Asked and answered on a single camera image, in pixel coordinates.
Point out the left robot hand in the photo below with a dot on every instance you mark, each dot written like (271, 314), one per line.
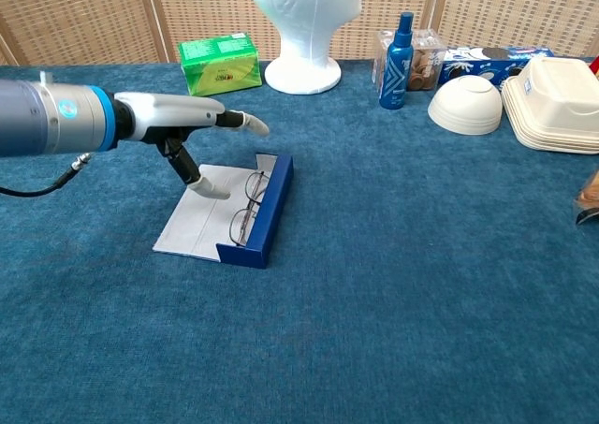
(173, 112)

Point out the thin-framed eyeglasses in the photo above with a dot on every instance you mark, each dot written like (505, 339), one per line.
(256, 185)

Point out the blue and white glasses case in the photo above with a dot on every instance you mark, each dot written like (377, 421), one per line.
(276, 209)

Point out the green cardboard box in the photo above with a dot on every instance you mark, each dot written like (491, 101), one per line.
(220, 68)

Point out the woven bamboo folding screen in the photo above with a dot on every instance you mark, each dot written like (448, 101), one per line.
(70, 17)

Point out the white foam mannequin head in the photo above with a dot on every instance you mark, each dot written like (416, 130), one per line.
(304, 31)

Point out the blue spray bottle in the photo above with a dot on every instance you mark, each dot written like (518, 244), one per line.
(397, 68)

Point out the blue table cloth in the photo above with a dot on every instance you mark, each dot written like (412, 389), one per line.
(374, 255)

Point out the clear plastic cookie box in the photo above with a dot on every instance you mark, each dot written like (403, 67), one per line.
(426, 63)

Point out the white upturned bowl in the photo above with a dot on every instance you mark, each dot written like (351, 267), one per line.
(463, 106)

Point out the blue sandwich cookie box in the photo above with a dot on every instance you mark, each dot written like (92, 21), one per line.
(472, 61)

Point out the stack of white trays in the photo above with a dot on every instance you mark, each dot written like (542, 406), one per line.
(552, 138)

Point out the small beige pulp lunch box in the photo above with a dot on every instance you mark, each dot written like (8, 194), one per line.
(557, 92)

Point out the bread in clear bag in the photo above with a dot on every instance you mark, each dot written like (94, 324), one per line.
(588, 199)

